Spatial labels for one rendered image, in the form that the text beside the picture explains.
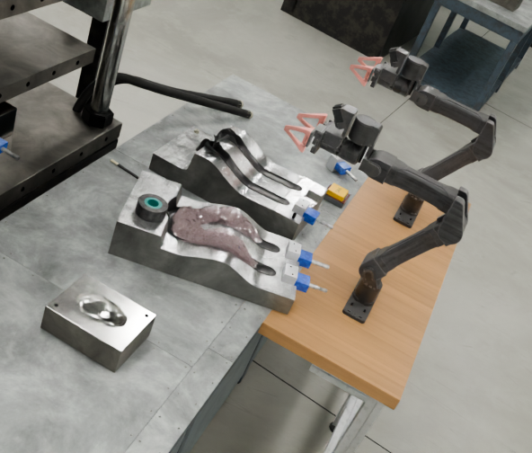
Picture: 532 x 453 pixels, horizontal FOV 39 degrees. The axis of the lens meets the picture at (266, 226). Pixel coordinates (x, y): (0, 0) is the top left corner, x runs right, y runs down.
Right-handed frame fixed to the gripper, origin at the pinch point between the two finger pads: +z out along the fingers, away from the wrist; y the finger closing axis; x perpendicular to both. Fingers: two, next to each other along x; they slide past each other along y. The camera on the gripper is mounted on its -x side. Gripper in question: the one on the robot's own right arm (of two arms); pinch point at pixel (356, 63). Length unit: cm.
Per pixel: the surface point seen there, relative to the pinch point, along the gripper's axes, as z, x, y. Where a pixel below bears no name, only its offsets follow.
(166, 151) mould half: 36, 34, 50
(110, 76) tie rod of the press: 63, 22, 44
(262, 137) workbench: 20.5, 39.8, 1.7
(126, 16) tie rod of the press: 63, 2, 44
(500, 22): -34, 45, -325
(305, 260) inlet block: -19, 34, 66
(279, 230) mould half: -7, 36, 54
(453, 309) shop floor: -81, 121, -81
